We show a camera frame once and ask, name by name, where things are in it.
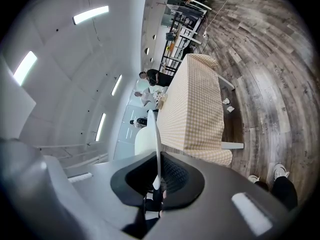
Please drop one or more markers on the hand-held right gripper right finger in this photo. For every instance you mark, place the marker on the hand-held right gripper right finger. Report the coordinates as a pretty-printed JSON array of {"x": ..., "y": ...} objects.
[{"x": 212, "y": 196}]

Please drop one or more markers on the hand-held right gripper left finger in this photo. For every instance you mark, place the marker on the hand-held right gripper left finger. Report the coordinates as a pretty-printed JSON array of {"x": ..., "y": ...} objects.
[{"x": 105, "y": 184}]

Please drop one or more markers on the white plate of food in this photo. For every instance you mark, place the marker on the white plate of food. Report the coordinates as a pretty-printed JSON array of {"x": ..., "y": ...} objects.
[{"x": 157, "y": 144}]

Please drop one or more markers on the person's white shoe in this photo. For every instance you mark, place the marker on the person's white shoe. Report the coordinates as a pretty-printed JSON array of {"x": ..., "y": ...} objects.
[
  {"x": 253, "y": 178},
  {"x": 280, "y": 171}
]

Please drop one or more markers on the white table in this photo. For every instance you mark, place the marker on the white table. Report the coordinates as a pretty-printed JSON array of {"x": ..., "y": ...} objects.
[{"x": 232, "y": 145}]

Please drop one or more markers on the long ceiling light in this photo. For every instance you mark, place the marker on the long ceiling light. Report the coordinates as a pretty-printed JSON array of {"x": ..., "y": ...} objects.
[
  {"x": 100, "y": 127},
  {"x": 90, "y": 14},
  {"x": 116, "y": 85},
  {"x": 24, "y": 67}
]

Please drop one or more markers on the person's leg in black trousers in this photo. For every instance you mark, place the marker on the person's leg in black trousers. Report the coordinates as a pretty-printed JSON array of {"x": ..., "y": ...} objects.
[{"x": 285, "y": 192}]

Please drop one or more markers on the crumpled white paper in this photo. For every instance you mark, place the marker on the crumpled white paper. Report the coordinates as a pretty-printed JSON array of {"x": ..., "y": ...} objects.
[
  {"x": 230, "y": 109},
  {"x": 226, "y": 101}
]

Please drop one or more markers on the beige checked tablecloth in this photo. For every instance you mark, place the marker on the beige checked tablecloth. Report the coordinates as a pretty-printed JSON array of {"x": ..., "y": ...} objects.
[{"x": 192, "y": 109}]

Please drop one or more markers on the brown tissue box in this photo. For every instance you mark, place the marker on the brown tissue box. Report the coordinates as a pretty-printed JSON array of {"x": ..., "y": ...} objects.
[{"x": 161, "y": 103}]

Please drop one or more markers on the small flower bunch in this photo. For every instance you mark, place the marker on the small flower bunch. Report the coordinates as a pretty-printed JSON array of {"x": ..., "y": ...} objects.
[{"x": 158, "y": 94}]

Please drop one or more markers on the black metal shelf rack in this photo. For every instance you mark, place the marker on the black metal shelf rack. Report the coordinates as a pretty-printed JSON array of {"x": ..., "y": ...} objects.
[{"x": 175, "y": 56}]

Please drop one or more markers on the white power strip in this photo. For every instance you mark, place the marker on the white power strip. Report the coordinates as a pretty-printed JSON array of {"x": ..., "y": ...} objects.
[{"x": 205, "y": 33}]

